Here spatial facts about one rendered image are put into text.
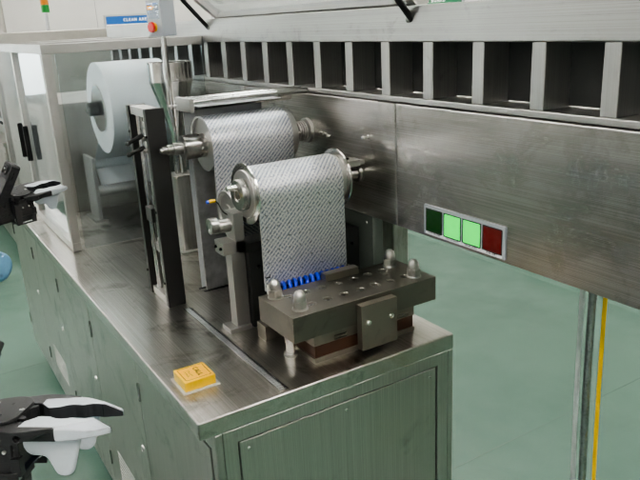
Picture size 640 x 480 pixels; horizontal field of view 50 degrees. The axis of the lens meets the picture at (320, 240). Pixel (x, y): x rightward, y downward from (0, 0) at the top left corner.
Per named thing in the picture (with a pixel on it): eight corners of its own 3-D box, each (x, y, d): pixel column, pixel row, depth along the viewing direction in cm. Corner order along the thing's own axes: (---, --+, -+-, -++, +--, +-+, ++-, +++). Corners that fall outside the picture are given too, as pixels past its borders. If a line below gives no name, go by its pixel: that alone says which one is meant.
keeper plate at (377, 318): (357, 348, 159) (356, 304, 155) (391, 336, 163) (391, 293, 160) (364, 351, 157) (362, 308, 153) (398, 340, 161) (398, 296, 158)
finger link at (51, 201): (69, 203, 190) (34, 210, 185) (66, 183, 187) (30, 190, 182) (72, 207, 187) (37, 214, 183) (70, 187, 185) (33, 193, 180)
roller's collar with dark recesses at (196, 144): (179, 158, 182) (176, 133, 180) (200, 155, 185) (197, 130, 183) (188, 161, 177) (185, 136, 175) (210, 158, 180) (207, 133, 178)
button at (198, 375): (173, 380, 150) (172, 370, 150) (204, 370, 154) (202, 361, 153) (186, 393, 145) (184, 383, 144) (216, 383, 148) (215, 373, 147)
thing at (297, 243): (265, 290, 165) (259, 216, 160) (346, 269, 177) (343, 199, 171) (266, 291, 165) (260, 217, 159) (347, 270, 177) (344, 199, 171)
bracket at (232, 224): (221, 328, 175) (209, 212, 166) (244, 321, 178) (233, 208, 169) (229, 335, 171) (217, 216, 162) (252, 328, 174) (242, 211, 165)
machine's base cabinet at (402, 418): (36, 356, 367) (6, 199, 341) (153, 324, 399) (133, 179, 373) (246, 754, 162) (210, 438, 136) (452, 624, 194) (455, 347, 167)
